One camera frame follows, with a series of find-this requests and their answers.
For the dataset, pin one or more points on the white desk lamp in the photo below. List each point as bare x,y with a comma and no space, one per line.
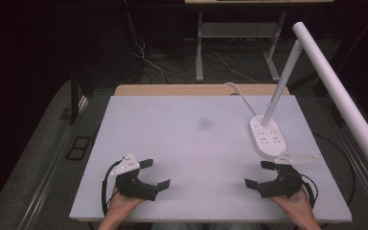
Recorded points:
332,86

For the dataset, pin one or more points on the metal floor rail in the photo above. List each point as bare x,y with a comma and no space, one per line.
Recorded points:
49,179
361,172

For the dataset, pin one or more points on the black rectangular frame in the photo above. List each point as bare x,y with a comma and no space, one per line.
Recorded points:
78,147

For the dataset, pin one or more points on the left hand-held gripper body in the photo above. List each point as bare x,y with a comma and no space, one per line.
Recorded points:
131,187

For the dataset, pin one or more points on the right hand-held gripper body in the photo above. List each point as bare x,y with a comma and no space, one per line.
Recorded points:
284,185

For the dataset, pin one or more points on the person's right hand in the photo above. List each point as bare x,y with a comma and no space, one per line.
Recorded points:
297,204

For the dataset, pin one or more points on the grey metal desk frame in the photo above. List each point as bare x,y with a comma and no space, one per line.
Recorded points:
236,30

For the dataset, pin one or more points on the black stand leg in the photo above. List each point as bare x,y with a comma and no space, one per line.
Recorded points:
73,99

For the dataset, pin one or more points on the person's left hand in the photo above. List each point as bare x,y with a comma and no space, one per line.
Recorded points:
121,204

